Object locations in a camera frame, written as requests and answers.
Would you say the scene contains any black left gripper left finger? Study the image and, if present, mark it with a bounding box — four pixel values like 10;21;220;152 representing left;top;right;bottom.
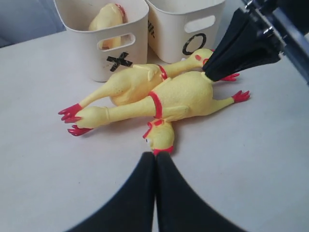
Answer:
68;152;156;232

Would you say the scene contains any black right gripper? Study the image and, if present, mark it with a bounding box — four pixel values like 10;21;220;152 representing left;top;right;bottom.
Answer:
203;0;309;82

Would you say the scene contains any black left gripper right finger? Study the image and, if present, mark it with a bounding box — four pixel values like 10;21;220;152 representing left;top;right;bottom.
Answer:
156;152;245;232

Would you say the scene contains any severed yellow chicken head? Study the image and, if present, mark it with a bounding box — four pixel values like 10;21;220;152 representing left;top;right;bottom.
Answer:
143;119;175;155

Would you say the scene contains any large yellow rubber chicken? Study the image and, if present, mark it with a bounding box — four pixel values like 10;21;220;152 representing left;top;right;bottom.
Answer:
64;71;250;136

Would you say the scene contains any headless yellow chicken body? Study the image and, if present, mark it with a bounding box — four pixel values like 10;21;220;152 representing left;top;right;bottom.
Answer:
88;3;126;50

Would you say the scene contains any cream bin marked O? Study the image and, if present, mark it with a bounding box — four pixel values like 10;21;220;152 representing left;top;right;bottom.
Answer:
147;0;225;63

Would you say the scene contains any yellow rubber chicken with head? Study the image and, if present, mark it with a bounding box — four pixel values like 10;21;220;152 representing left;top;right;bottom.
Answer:
58;48;213;121

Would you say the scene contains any cream bin marked X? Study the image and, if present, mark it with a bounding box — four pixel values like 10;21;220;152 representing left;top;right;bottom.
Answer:
54;0;149;82

